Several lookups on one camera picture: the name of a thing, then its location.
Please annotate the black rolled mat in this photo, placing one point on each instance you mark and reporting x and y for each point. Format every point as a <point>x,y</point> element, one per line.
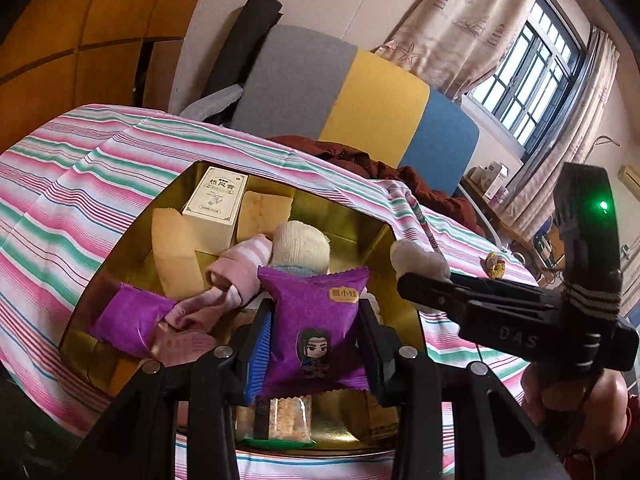
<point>245,45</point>

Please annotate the barred window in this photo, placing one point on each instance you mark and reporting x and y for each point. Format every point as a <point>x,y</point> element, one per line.
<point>530,75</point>

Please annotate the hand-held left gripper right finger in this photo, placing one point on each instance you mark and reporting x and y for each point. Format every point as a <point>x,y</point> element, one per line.
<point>372,355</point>

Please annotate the white box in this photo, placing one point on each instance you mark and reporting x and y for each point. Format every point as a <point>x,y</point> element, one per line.
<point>492,171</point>

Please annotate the clear plastic bag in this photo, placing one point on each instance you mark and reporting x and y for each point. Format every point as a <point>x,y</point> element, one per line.
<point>417,260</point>

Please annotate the pink green striped tablecloth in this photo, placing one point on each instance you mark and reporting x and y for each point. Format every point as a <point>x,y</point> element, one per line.
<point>75,170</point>

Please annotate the cream sock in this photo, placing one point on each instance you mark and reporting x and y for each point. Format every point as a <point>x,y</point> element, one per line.
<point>300,245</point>

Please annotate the person's right hand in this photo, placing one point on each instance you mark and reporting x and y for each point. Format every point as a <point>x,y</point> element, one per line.
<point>605,400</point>

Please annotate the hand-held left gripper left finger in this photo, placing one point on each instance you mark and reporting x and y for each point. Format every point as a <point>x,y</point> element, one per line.
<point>257,360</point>

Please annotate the wall air conditioner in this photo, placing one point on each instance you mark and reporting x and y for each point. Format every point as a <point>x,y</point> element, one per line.
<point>631,175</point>

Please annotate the gold tin box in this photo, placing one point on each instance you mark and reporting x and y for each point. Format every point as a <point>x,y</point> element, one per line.
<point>350,230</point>

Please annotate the pink striped sock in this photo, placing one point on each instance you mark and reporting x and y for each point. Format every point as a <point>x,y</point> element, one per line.
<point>240,265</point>

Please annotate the cream medicine box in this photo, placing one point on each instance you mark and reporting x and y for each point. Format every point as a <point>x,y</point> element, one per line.
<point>212,210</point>

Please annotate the pink snack packet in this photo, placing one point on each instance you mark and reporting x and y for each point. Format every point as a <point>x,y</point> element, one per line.
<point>185,347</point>

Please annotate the wooden desk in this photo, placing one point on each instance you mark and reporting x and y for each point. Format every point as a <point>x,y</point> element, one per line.
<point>520,244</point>

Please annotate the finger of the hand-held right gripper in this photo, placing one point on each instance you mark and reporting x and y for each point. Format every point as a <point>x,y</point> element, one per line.
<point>450,300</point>

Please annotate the wooden wardrobe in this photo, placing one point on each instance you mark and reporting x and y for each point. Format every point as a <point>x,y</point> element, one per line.
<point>100,20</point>

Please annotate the beige patterned curtain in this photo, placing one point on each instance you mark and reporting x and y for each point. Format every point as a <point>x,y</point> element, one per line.
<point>465,15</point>
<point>580,125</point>

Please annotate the green-edged cracker packet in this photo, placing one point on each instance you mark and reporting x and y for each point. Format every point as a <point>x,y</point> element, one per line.
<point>280,420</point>

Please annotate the purple box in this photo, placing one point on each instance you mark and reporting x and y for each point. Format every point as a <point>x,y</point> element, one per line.
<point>496,193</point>

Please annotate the purple snack packet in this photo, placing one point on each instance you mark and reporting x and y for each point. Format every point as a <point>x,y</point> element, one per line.
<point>130,320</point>
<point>310,310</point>

